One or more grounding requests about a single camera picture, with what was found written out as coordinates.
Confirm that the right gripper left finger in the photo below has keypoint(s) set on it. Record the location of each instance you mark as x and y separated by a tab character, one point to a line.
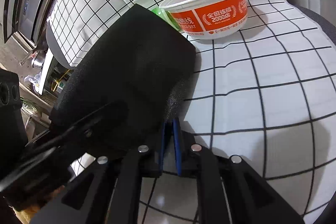
108	191

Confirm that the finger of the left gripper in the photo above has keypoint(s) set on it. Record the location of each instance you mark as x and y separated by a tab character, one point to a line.
44	167

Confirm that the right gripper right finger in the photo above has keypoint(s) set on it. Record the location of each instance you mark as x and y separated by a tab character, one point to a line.
229	190

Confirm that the orange white paper bowl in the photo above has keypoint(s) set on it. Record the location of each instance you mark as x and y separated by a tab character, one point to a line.
207	19

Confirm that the green plastic bottle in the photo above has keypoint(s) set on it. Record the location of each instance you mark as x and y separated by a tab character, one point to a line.
166	16

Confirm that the steel cooking pot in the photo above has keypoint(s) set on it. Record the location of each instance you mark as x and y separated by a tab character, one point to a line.
38	59

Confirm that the white grid-pattern cloth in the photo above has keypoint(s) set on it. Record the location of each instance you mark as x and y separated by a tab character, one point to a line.
267	92

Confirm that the steel range hood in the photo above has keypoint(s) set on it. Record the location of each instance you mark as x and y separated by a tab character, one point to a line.
26	17

